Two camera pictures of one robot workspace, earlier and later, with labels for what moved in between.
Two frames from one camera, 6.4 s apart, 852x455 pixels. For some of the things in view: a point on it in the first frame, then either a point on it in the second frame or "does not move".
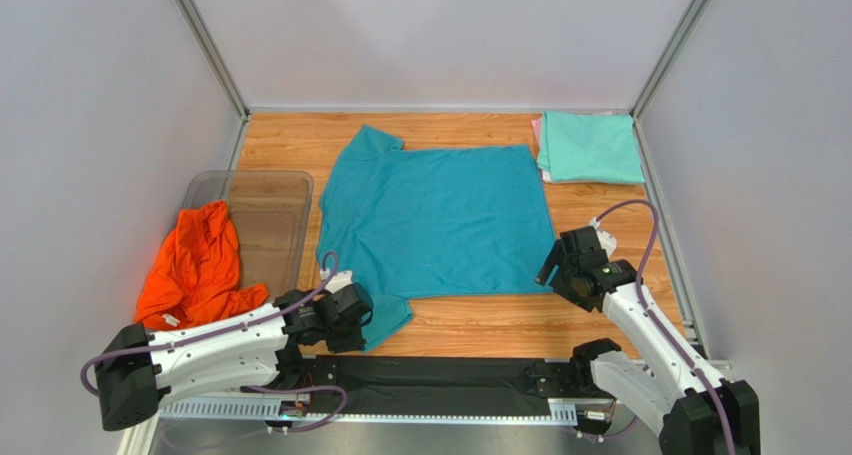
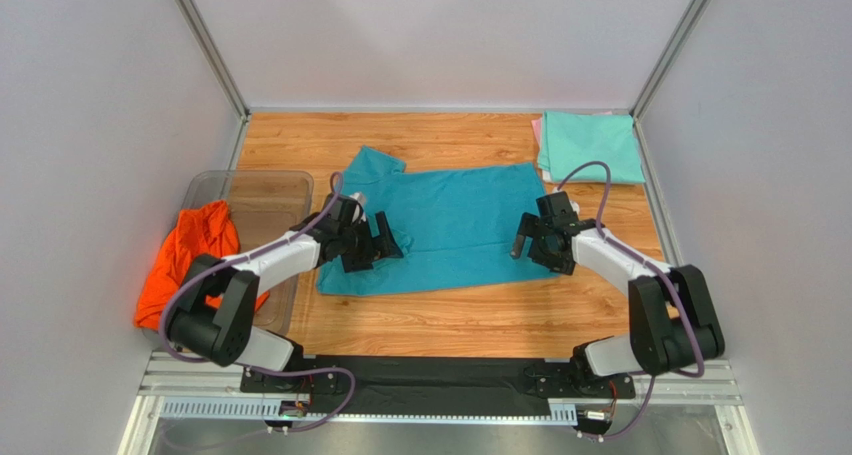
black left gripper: (354, 340) to (385, 244)
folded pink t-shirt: (537, 125) does not move
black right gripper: (562, 266) to (541, 239)
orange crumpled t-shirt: (196, 274) does not move
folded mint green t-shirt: (585, 147) does not move
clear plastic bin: (273, 216) does not move
